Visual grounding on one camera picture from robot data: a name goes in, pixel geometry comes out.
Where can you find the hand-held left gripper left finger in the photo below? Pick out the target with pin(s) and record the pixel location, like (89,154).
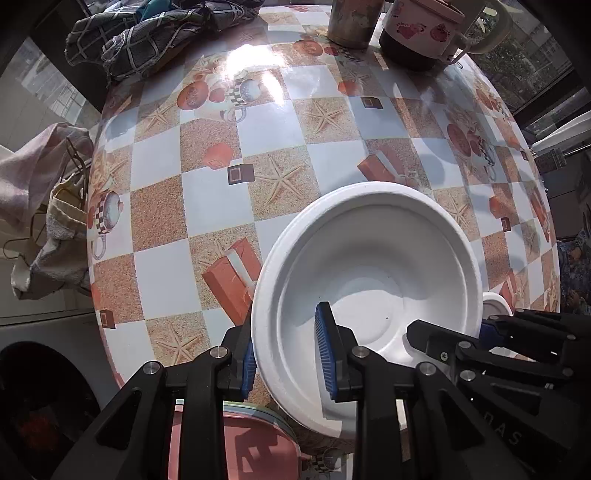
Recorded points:
(248,374)

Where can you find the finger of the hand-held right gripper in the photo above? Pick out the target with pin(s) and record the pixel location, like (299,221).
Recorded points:
(489,334)
(429,339)

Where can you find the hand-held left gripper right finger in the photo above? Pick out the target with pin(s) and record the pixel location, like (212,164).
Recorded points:
(327,355)

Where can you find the blue square plate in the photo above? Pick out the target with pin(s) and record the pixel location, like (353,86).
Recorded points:
(277,417)

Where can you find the pink square plate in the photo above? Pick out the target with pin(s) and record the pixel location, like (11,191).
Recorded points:
(263,452)

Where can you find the checkered printed tablecloth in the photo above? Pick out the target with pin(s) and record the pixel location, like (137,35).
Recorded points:
(212,194)

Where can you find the dark round bin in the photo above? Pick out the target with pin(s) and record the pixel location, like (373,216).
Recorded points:
(41,406)

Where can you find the lidded ceramic mug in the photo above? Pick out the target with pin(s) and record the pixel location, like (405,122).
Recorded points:
(415,32)

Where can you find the pale plastic mug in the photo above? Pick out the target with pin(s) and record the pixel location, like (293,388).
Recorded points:
(496,23)

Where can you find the metal tumbler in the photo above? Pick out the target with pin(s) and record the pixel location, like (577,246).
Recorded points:
(353,23)

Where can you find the dark plaid cloth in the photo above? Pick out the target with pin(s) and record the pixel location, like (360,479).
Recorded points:
(152,41)

